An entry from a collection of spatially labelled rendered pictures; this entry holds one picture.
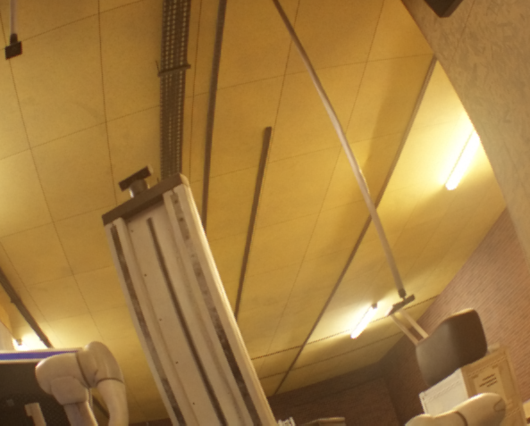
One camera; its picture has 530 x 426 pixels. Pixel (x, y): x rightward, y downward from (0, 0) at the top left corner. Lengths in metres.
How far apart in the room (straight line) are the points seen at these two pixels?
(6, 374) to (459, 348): 2.68
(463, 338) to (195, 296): 2.22
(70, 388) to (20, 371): 1.67
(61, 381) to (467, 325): 2.78
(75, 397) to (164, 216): 0.81
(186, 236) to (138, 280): 0.23
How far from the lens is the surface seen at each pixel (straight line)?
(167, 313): 2.59
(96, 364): 2.33
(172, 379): 2.51
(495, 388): 4.36
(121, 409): 2.25
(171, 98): 4.79
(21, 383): 4.05
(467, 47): 3.97
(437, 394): 4.56
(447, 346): 4.43
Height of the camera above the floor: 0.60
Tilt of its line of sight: 23 degrees up
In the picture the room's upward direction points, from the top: 20 degrees counter-clockwise
